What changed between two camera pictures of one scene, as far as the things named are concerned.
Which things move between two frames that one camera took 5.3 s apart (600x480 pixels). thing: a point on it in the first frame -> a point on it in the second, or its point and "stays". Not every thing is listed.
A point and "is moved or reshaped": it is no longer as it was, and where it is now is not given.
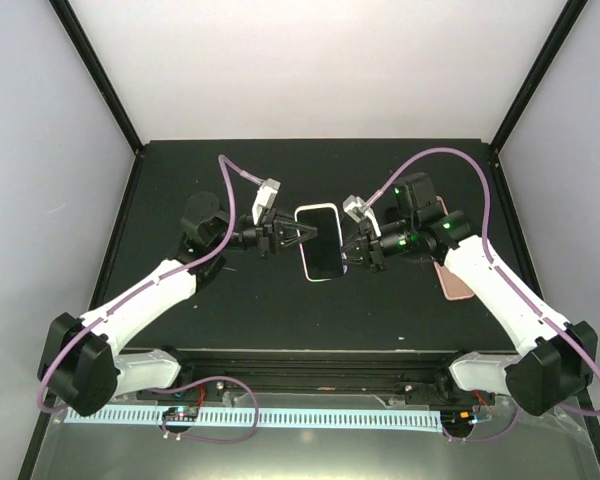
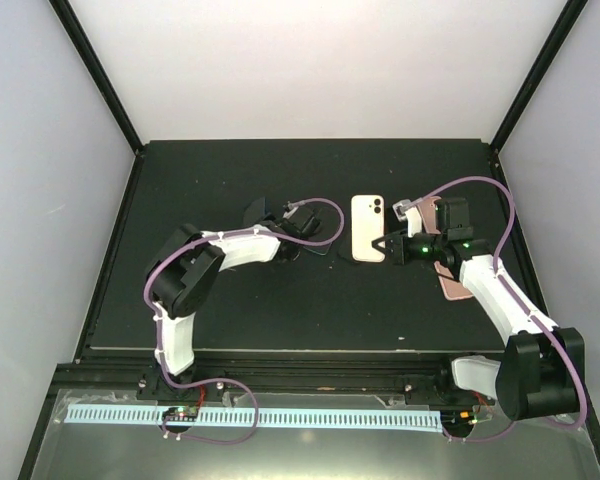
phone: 323,254 is moved or reshaped
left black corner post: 87,55 stays
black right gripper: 375,256 -> 398,252
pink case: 453,287 stays
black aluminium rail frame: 410,373 stays
